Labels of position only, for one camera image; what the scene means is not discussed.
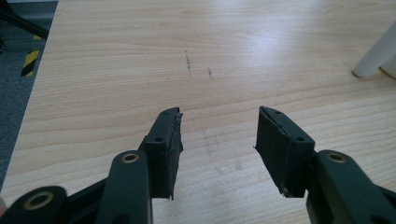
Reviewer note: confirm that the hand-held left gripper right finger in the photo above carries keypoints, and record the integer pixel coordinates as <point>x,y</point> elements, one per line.
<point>286,155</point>

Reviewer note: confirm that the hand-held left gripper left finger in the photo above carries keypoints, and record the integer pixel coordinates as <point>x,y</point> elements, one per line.
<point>162,155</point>

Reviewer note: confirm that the white cylindrical object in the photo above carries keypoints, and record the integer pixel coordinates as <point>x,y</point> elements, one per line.
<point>376,53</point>

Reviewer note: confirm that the yellow and black floor tape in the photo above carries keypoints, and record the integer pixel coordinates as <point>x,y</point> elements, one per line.
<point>30,62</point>

